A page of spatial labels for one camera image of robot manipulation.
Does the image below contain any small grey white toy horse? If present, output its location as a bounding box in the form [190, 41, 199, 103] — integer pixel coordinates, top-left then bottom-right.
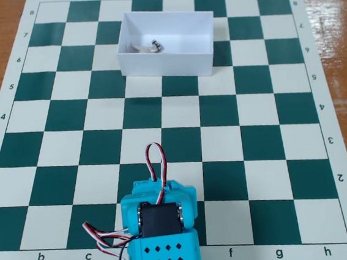
[124, 37, 165, 57]

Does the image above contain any white open rectangular box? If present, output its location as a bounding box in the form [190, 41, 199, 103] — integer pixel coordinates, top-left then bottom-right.
[113, 3, 220, 86]

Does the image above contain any green and white chessboard mat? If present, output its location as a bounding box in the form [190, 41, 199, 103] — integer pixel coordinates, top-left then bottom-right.
[0, 0, 347, 260]

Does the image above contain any red white black loop cable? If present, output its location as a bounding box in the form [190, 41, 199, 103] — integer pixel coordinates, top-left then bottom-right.
[143, 141, 172, 206]

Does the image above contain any red white black cable bundle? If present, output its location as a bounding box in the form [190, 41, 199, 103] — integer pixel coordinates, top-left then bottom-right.
[81, 217, 136, 259]

